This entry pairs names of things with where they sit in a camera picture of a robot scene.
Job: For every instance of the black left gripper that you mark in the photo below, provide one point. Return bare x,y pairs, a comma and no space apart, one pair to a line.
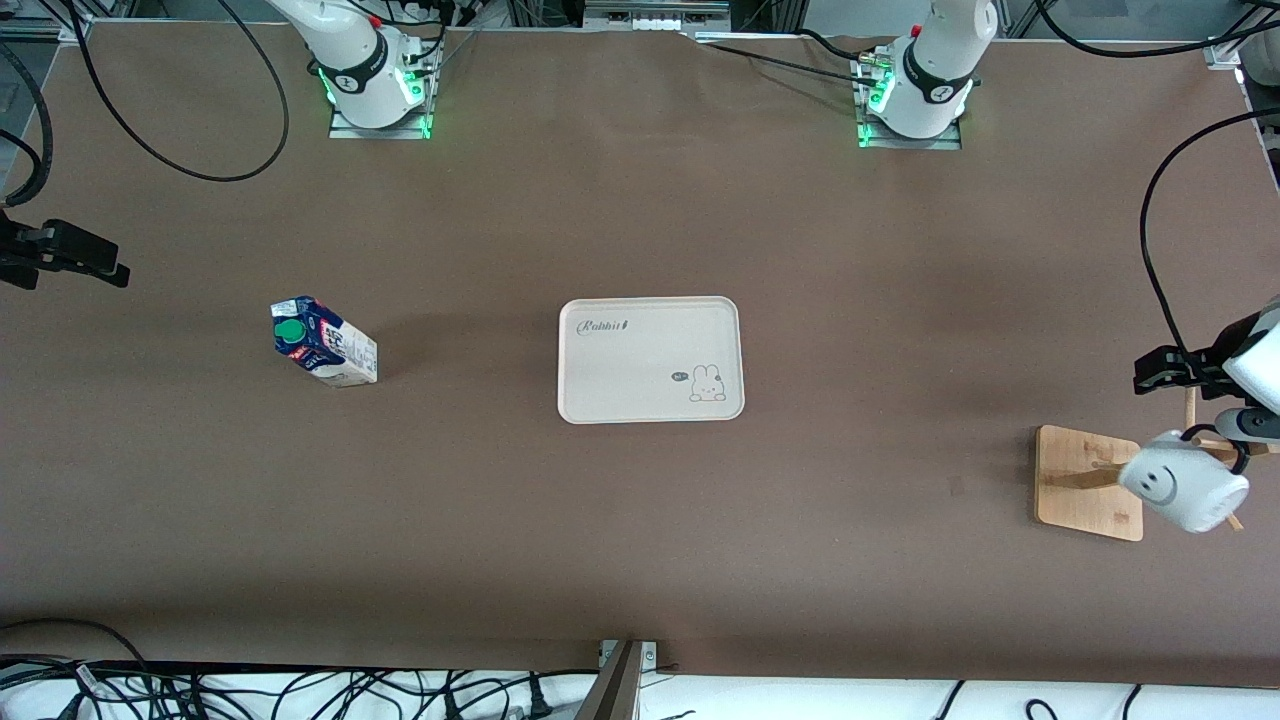
1203,367

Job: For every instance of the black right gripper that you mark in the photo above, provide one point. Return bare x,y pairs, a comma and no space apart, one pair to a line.
22,250

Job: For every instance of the blue white milk carton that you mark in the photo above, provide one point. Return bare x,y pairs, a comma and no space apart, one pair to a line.
335,350

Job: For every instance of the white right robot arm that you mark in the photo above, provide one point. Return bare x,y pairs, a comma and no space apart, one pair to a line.
360,60

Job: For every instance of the wooden mug rack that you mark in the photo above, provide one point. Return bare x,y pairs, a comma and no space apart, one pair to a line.
1075,500

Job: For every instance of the beige rabbit print tray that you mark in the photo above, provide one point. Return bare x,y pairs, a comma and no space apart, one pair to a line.
650,370

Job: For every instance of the white power strip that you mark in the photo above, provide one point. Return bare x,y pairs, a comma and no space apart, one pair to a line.
655,15

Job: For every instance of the aluminium frame profile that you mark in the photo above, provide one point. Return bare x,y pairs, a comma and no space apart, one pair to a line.
70,22
1222,52

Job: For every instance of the grey metal camera post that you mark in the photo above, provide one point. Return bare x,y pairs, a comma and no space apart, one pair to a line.
615,690

